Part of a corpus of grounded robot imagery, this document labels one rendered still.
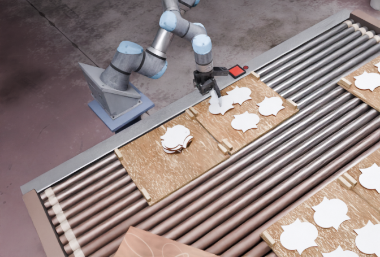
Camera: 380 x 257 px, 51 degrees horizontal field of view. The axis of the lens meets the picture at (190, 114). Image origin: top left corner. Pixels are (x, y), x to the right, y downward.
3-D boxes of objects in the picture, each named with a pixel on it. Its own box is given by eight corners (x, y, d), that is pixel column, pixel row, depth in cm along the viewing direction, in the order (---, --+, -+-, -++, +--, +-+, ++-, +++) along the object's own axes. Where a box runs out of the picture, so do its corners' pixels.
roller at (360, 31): (48, 212, 173) (45, 208, 169) (361, 30, 232) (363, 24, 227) (53, 221, 170) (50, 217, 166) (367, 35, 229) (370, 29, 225)
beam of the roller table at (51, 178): (24, 193, 184) (19, 186, 180) (342, 16, 247) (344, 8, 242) (30, 206, 179) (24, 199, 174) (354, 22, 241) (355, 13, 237)
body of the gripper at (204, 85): (193, 88, 182) (190, 68, 173) (208, 79, 185) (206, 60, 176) (203, 97, 177) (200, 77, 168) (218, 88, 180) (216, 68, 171)
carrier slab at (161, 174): (115, 153, 185) (113, 151, 184) (188, 113, 197) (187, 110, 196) (150, 207, 164) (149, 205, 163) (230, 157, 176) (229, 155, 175)
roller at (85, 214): (56, 229, 167) (53, 225, 163) (375, 38, 225) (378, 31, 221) (61, 238, 164) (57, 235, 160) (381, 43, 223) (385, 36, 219)
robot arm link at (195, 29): (188, 15, 170) (191, 29, 163) (208, 26, 176) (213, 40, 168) (177, 29, 174) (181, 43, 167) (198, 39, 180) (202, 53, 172)
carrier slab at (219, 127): (188, 112, 198) (187, 109, 197) (251, 75, 211) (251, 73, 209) (231, 155, 177) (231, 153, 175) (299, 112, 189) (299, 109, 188)
